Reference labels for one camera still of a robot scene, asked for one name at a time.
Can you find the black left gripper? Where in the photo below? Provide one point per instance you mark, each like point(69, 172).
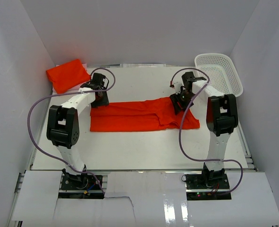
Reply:
point(105, 101)

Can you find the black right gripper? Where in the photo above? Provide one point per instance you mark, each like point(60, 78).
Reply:
point(175, 99)

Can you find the orange t-shirt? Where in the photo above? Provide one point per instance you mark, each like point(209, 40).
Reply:
point(149, 115)
point(68, 75)

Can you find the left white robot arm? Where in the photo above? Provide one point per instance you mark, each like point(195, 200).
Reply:
point(63, 125)

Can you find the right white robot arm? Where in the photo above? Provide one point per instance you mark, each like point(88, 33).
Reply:
point(221, 120)

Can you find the white perforated plastic basket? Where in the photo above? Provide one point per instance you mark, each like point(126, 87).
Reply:
point(221, 71)

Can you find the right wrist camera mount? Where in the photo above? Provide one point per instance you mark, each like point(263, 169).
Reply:
point(177, 86)

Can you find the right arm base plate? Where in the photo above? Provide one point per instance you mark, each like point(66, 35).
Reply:
point(198, 189)

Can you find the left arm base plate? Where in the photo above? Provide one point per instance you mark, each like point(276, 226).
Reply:
point(85, 187)

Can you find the aluminium frame rail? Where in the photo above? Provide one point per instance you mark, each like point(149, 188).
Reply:
point(12, 223)

